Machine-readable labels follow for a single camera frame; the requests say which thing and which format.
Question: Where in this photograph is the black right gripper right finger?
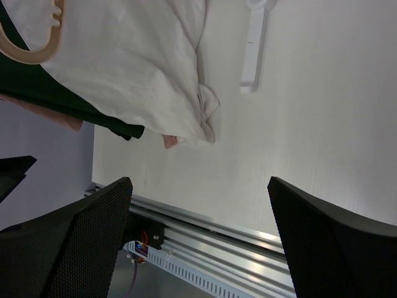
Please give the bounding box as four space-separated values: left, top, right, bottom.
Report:
267 177 396 297

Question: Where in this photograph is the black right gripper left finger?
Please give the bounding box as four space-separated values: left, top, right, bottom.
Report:
1 178 133 297

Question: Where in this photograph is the green and white t shirt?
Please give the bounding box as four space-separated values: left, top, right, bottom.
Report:
1 1 219 147

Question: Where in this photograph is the black left arm gripper part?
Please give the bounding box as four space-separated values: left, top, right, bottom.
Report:
0 156 37 202

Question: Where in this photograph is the pink t shirt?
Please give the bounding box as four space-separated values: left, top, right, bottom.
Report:
1 94 179 150

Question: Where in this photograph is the beige plastic hanger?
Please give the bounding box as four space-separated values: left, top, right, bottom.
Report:
0 0 65 65

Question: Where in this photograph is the white clothes rack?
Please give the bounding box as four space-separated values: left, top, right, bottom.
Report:
239 0 277 94

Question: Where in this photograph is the aluminium rail frame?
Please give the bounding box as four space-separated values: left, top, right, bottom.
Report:
84 183 297 298

